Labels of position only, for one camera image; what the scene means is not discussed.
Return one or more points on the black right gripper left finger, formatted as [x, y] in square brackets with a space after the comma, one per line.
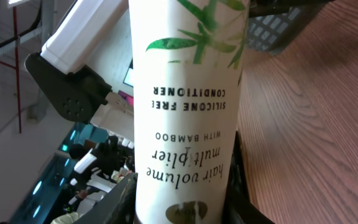
[118, 207]

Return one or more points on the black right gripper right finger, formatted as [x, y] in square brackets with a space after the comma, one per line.
[237, 207]

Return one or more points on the white tube with gold cap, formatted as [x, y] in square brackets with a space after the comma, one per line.
[188, 58]

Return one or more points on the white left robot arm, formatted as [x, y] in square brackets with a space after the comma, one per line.
[83, 65]

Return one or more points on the cluttered background desk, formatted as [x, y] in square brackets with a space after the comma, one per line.
[98, 168]

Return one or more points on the grey plastic shopping basket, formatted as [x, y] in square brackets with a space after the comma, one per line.
[274, 24]

